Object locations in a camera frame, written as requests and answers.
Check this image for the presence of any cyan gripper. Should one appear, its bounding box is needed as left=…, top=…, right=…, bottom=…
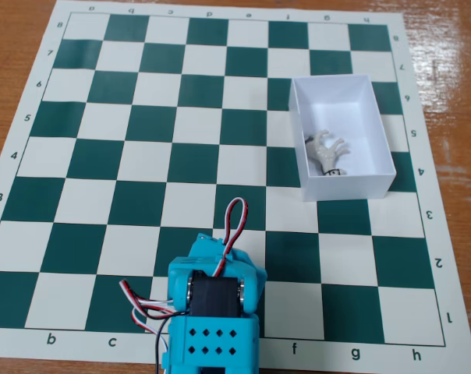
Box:
left=187, top=232, right=269, bottom=312

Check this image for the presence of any white toy horse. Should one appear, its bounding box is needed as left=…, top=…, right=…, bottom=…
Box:
left=304, top=130, right=350, bottom=177

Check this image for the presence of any white open rectangular box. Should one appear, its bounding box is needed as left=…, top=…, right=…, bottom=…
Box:
left=289, top=73, right=398, bottom=203

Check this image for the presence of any green and white chessboard mat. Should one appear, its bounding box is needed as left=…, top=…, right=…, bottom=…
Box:
left=0, top=0, right=471, bottom=371

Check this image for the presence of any thin black cable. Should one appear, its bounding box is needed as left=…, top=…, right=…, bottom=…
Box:
left=154, top=314, right=176, bottom=374

